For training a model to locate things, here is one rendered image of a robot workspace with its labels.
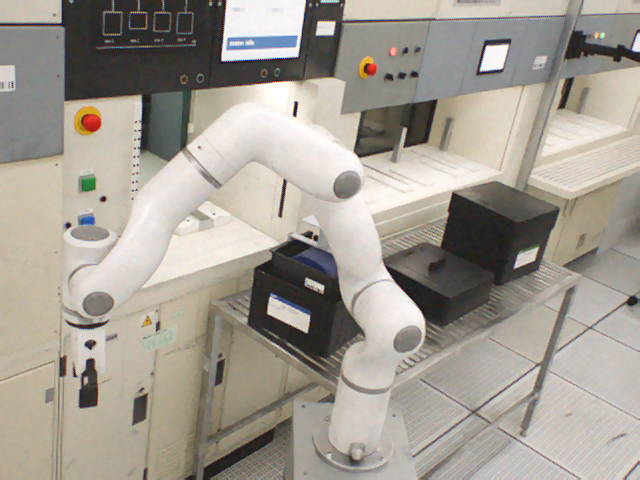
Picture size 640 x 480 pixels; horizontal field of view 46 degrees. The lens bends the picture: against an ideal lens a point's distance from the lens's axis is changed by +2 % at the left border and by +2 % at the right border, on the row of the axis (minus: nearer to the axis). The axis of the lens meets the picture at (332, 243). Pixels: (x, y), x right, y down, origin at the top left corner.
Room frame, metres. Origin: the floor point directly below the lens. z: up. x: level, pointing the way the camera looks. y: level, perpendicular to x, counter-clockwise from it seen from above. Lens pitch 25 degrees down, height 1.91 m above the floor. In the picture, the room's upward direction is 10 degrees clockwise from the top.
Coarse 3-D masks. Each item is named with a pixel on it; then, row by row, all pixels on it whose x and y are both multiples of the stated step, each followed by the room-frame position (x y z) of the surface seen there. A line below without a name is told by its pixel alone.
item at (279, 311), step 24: (264, 264) 1.88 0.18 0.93; (264, 288) 1.82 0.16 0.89; (288, 288) 1.79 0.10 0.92; (264, 312) 1.82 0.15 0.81; (288, 312) 1.78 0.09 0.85; (312, 312) 1.75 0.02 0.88; (336, 312) 1.72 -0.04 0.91; (288, 336) 1.77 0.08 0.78; (312, 336) 1.74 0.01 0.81; (336, 336) 1.75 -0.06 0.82
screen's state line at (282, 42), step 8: (232, 40) 1.92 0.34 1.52; (240, 40) 1.94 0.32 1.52; (248, 40) 1.97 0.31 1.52; (256, 40) 1.99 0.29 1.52; (264, 40) 2.01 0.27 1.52; (272, 40) 2.04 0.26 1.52; (280, 40) 2.06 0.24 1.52; (288, 40) 2.09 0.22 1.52; (296, 40) 2.11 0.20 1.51; (232, 48) 1.93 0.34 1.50; (240, 48) 1.95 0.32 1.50; (248, 48) 1.97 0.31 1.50; (256, 48) 1.99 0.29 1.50; (264, 48) 2.02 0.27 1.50; (280, 48) 2.06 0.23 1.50
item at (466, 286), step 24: (384, 264) 2.17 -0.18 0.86; (408, 264) 2.19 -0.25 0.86; (432, 264) 2.18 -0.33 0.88; (456, 264) 2.26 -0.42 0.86; (408, 288) 2.10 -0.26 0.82; (432, 288) 2.06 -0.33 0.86; (456, 288) 2.09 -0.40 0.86; (480, 288) 2.17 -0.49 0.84; (432, 312) 2.04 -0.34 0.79; (456, 312) 2.07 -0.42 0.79
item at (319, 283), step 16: (288, 240) 1.95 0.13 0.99; (304, 240) 1.92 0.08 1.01; (320, 240) 1.89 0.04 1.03; (272, 256) 1.86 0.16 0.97; (288, 256) 1.93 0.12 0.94; (272, 272) 1.86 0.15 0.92; (288, 272) 1.83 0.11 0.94; (304, 272) 1.81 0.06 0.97; (320, 272) 1.78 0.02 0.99; (304, 288) 1.80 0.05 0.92; (320, 288) 1.78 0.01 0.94; (336, 288) 1.77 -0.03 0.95
